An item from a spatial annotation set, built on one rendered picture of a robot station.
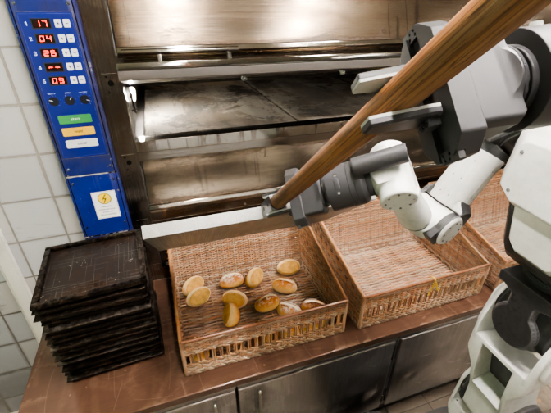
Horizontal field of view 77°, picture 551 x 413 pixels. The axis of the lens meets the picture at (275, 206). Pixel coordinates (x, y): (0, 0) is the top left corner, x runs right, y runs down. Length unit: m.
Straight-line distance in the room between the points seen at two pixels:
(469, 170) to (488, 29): 0.65
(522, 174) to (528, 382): 0.45
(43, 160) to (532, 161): 1.29
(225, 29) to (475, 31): 1.02
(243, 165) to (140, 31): 0.55
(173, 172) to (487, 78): 1.13
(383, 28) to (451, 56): 1.18
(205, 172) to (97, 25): 0.55
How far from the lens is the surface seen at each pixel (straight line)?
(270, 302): 1.31
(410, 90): 0.29
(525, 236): 0.81
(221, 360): 1.20
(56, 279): 1.18
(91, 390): 1.29
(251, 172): 1.36
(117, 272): 1.13
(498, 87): 0.34
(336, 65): 1.20
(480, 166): 0.88
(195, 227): 0.76
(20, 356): 1.86
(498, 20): 0.24
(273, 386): 1.29
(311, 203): 0.67
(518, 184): 0.78
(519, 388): 1.01
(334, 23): 1.35
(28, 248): 1.50
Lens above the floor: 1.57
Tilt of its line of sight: 30 degrees down
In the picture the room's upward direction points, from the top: straight up
